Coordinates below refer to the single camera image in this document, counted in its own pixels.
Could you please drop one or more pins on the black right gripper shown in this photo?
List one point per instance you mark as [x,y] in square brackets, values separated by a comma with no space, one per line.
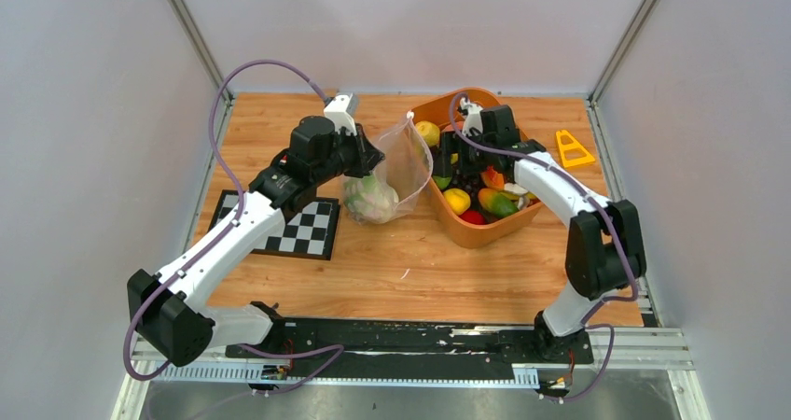
[451,144]

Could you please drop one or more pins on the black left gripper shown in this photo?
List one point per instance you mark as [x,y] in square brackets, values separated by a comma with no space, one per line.
[367,155]

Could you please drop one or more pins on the clear zip top bag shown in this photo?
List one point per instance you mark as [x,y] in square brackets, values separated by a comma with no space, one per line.
[407,166]

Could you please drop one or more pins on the green toy lettuce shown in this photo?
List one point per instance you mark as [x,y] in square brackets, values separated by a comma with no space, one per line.
[369,199]

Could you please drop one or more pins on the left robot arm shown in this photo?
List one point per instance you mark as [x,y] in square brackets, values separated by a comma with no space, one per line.
[170,309]

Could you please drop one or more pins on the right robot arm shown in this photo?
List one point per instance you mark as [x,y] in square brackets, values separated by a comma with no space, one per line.
[605,251]

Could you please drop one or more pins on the red toy pepper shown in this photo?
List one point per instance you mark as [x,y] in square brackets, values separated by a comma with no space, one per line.
[492,179]

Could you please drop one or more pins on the toy mango green orange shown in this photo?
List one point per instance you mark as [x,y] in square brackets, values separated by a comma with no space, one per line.
[496,203]

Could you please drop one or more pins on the white toy garlic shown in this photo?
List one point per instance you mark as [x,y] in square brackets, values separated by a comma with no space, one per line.
[519,196]

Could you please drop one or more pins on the yellow toy lemon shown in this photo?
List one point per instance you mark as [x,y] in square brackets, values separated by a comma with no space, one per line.
[458,200]

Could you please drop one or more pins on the yellow triangular toy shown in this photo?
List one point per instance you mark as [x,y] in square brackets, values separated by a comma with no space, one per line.
[572,153]

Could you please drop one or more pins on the red toy tomato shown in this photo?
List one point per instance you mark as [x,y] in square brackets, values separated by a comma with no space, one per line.
[473,217]

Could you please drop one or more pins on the black white checkerboard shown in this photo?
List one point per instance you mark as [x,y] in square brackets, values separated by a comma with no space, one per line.
[309,235]

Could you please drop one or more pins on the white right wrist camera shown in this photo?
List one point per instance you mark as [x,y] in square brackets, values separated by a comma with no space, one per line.
[471,112]

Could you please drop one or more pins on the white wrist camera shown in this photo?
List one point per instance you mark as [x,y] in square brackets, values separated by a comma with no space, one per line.
[340,111]
[471,112]

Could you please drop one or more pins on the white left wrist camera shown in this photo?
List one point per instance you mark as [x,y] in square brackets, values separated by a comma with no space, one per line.
[340,111]

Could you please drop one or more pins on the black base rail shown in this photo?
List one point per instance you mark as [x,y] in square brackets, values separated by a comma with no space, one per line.
[408,350]

